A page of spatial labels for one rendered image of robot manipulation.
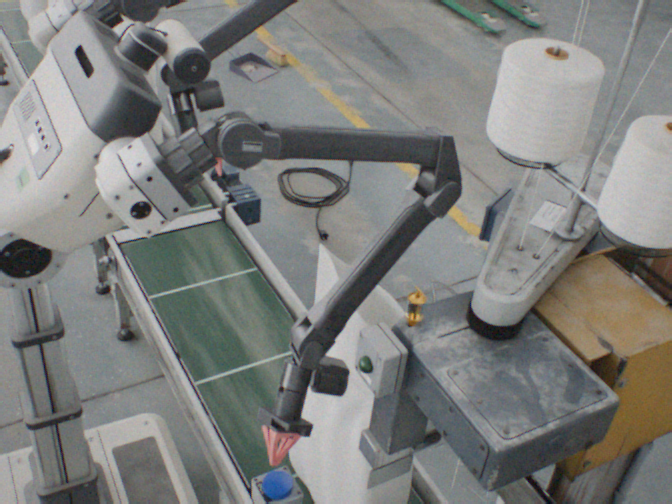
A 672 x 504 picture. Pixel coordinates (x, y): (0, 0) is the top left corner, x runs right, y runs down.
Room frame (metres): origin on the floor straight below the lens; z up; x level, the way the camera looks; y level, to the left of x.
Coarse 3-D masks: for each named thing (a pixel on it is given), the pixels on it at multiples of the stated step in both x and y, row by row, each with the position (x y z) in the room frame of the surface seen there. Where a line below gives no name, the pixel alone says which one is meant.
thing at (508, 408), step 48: (432, 336) 0.93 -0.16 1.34; (480, 336) 0.94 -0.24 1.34; (528, 336) 0.95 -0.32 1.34; (432, 384) 0.85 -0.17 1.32; (480, 384) 0.84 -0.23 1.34; (528, 384) 0.85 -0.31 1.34; (576, 384) 0.86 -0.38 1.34; (384, 432) 0.91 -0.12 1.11; (480, 432) 0.75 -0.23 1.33; (528, 432) 0.76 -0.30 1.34; (576, 432) 0.80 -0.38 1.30; (480, 480) 0.73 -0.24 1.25
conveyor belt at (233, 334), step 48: (144, 240) 2.28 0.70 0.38; (192, 240) 2.31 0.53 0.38; (144, 288) 2.03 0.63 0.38; (192, 288) 2.05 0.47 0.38; (240, 288) 2.08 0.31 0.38; (192, 336) 1.82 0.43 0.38; (240, 336) 1.85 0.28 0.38; (288, 336) 1.87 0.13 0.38; (192, 384) 1.70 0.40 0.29; (240, 384) 1.65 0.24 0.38; (240, 432) 1.47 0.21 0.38
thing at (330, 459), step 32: (320, 256) 1.50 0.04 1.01; (320, 288) 1.49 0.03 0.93; (352, 320) 1.29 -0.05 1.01; (384, 320) 1.36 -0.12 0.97; (352, 352) 1.28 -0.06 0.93; (352, 384) 1.27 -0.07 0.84; (320, 416) 1.27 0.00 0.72; (352, 416) 1.20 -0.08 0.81; (320, 448) 1.24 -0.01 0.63; (352, 448) 1.16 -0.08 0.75; (320, 480) 1.23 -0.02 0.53; (352, 480) 1.14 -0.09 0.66
